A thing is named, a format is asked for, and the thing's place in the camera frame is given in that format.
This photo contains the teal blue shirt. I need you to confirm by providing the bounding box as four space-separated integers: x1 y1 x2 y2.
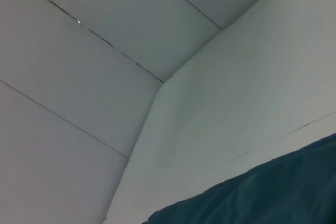
141 133 336 224

